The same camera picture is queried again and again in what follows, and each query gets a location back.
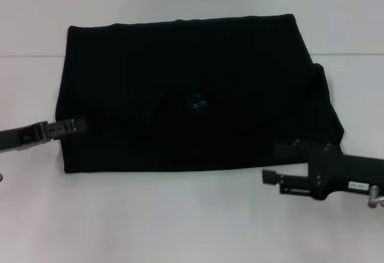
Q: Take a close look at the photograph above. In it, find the right gripper cable with plug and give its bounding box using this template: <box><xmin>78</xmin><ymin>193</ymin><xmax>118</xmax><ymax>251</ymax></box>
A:
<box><xmin>367</xmin><ymin>185</ymin><xmax>384</xmax><ymax>209</ymax></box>

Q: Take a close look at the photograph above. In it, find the black shirt with FREE print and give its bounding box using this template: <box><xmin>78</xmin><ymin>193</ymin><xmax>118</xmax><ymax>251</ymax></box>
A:
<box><xmin>55</xmin><ymin>13</ymin><xmax>346</xmax><ymax>175</ymax></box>

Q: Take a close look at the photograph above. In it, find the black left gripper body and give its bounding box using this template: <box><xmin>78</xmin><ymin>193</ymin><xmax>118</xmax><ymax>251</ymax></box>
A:
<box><xmin>0</xmin><ymin>120</ymin><xmax>52</xmax><ymax>154</ymax></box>

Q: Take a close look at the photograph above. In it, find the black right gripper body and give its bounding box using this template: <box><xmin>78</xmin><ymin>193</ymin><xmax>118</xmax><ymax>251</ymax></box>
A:
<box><xmin>308</xmin><ymin>143</ymin><xmax>384</xmax><ymax>201</ymax></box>

